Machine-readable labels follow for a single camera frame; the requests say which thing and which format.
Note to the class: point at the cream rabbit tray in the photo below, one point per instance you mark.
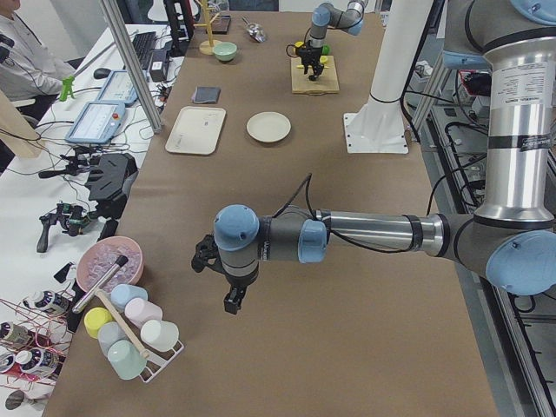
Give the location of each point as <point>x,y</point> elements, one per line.
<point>196,131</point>

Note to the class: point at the yellow plastic knife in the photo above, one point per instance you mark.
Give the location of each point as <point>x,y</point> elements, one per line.
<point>302,67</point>

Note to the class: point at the metal scoop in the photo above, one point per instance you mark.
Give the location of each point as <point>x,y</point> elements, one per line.
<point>255,30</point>

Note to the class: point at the round beige plate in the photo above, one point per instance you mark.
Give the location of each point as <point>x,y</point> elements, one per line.
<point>268,127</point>

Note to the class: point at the mint green bowl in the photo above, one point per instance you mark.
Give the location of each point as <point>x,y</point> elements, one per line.
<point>225,51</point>

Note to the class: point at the metal muddler stick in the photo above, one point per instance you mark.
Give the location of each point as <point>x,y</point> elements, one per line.
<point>80,305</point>

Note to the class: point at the pink plastic cup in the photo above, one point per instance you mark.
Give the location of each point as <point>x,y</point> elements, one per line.
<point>139,311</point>

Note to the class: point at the white plastic cup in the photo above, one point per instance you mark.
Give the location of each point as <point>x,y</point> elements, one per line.
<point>160,335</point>

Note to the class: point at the blue plastic cup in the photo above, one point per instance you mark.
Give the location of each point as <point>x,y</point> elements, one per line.
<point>122,294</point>

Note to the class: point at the wooden mug tree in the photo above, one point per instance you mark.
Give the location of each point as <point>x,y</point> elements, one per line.
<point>209,16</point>

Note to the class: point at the grey folded cloth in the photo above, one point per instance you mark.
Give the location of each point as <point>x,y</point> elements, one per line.
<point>204,94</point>

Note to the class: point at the pink bowl with ice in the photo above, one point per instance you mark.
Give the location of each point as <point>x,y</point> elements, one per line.
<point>100,257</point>

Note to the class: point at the white cup rack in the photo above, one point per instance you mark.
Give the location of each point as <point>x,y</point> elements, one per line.
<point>158,361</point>

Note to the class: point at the grey plastic cup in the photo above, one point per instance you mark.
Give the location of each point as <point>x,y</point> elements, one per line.
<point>108,335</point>

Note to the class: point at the yellow plastic cup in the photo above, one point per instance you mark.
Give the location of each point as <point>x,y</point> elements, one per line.
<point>95,318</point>

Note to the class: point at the mint plastic cup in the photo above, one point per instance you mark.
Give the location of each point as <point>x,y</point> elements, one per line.
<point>126,360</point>

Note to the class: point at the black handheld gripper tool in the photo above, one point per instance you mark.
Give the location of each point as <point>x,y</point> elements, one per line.
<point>73,219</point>

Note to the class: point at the black keyboard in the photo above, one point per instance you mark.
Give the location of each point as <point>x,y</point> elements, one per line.
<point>144,44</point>

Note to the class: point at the near teach pendant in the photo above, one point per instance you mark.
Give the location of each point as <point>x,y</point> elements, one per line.
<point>97,123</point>

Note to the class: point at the teach pendant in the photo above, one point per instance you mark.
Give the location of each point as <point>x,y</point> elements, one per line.
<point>97,123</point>
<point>118,87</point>

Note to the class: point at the far teach pendant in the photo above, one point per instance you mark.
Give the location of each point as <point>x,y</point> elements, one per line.
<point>118,87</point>

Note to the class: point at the computer mouse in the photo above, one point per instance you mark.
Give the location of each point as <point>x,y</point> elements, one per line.
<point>101,73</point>

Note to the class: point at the green mini tripod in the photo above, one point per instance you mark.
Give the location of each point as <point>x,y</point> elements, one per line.
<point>67,88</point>

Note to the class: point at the seated person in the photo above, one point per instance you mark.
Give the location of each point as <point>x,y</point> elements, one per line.
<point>30,69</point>

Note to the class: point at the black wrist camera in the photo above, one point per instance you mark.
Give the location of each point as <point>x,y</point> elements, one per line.
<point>233,299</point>

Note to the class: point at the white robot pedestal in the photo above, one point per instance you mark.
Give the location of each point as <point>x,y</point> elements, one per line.
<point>378,126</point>

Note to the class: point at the aluminium frame post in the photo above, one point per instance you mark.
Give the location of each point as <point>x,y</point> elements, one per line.
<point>118,29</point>

